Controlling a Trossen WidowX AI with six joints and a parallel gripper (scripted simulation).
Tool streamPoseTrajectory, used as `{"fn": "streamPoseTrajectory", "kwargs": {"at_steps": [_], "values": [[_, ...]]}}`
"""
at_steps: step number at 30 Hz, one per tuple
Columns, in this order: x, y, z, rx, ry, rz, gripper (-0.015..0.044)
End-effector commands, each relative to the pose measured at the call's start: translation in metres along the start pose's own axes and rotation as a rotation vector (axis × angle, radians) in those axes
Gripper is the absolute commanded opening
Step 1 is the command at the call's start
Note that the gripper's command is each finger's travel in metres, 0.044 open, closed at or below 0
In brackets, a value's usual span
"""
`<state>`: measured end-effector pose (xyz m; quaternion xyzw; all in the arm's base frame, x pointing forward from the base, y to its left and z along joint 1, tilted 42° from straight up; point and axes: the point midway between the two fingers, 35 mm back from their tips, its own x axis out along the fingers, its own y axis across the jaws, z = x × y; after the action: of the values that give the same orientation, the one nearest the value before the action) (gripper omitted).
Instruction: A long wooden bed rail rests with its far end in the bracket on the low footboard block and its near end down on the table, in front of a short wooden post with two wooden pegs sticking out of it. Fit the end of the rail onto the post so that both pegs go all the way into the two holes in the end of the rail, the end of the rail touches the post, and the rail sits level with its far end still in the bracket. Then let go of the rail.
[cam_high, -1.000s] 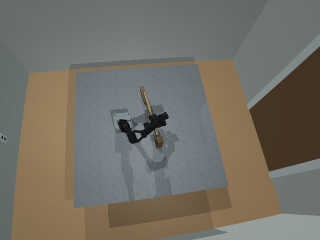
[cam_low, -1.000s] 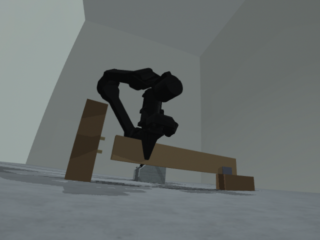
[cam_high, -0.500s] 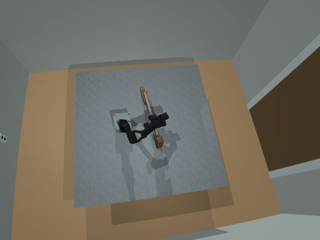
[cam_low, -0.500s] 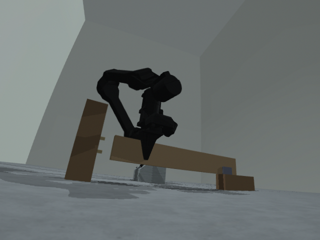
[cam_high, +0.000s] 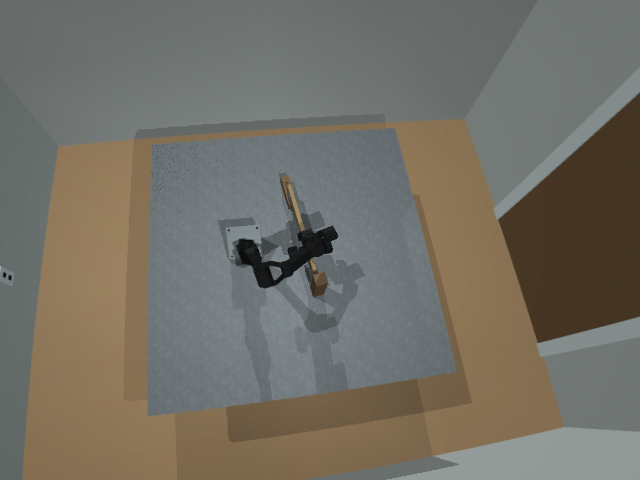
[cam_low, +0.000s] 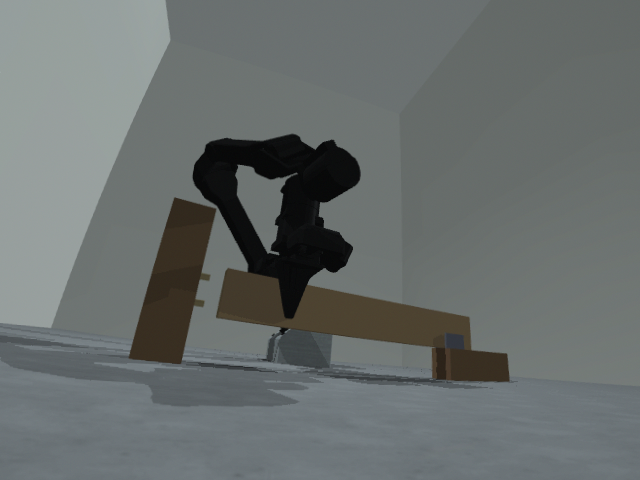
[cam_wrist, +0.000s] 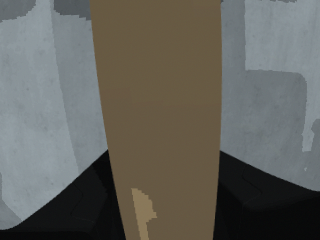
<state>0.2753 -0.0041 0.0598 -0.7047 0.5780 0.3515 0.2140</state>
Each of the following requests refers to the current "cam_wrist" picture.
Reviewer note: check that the long wooden rail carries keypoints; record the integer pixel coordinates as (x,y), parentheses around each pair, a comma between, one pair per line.
(159,74)

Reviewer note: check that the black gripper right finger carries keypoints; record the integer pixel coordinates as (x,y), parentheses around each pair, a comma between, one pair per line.
(254,205)

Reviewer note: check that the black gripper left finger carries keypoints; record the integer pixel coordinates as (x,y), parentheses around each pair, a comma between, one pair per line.
(85,210)

